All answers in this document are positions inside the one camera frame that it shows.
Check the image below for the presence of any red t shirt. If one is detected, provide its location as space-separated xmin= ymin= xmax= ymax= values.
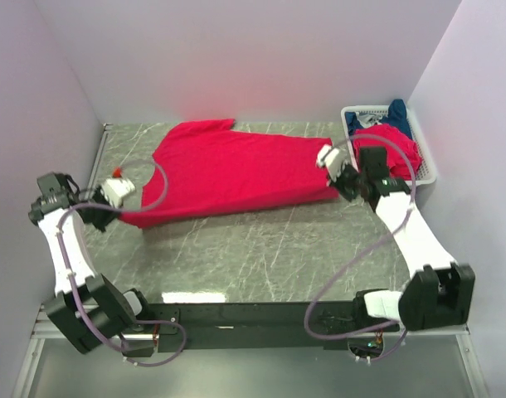
xmin=353 ymin=124 xmax=422 ymax=181
xmin=120 ymin=119 xmax=338 ymax=228

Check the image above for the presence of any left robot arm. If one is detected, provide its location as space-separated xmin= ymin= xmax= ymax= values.
xmin=28 ymin=172 xmax=153 ymax=354

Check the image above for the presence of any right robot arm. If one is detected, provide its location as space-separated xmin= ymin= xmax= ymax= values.
xmin=317 ymin=145 xmax=475 ymax=331

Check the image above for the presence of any red t shirt in basket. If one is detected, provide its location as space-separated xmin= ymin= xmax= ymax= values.
xmin=353 ymin=124 xmax=422 ymax=181

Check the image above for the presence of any white plastic laundry basket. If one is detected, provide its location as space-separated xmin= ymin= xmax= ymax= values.
xmin=340 ymin=105 xmax=436 ymax=187

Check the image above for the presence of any blue t shirt in basket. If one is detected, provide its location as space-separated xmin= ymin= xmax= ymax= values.
xmin=343 ymin=99 xmax=413 ymax=139

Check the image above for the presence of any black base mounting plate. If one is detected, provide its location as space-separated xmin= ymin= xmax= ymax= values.
xmin=139 ymin=299 xmax=383 ymax=350

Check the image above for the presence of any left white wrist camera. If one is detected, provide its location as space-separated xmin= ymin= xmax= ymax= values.
xmin=100 ymin=177 xmax=136 ymax=208

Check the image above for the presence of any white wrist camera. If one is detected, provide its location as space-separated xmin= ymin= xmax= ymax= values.
xmin=316 ymin=145 xmax=348 ymax=179
xmin=100 ymin=177 xmax=136 ymax=208

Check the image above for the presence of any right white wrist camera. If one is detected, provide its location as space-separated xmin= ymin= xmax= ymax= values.
xmin=316 ymin=145 xmax=348 ymax=179

